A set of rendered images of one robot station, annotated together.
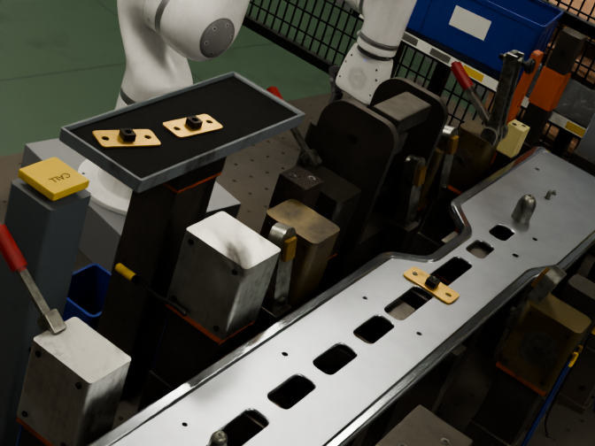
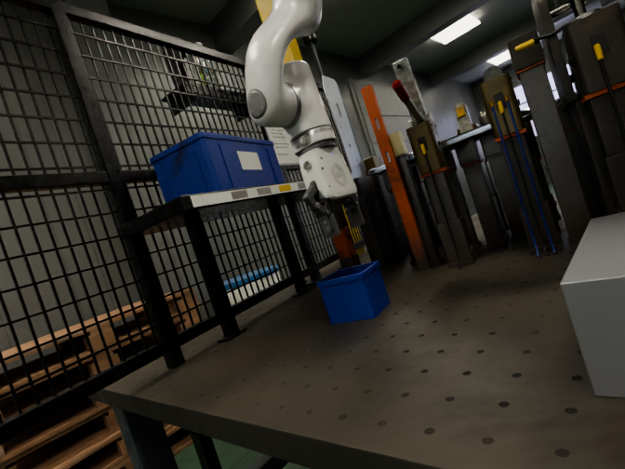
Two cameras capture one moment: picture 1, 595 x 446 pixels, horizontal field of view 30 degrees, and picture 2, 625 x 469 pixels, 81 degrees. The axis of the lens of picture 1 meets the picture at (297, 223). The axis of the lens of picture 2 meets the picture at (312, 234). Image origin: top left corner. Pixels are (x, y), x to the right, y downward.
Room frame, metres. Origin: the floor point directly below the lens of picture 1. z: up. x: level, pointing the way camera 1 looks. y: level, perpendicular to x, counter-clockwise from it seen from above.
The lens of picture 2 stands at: (2.10, 0.67, 0.90)
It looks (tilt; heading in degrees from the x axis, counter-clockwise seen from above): 1 degrees down; 278
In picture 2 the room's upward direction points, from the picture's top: 18 degrees counter-clockwise
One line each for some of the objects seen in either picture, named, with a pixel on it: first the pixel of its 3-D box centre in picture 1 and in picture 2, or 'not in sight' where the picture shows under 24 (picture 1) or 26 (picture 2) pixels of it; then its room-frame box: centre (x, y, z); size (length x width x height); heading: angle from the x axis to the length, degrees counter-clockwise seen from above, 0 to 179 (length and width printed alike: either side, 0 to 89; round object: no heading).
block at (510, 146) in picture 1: (482, 203); (415, 199); (1.96, -0.33, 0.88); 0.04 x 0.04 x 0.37; 65
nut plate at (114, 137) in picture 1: (127, 135); not in sight; (1.24, 0.24, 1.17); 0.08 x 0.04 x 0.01; 132
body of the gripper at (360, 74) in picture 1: (367, 71); (325, 173); (2.15, -0.03, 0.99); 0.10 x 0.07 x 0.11; 60
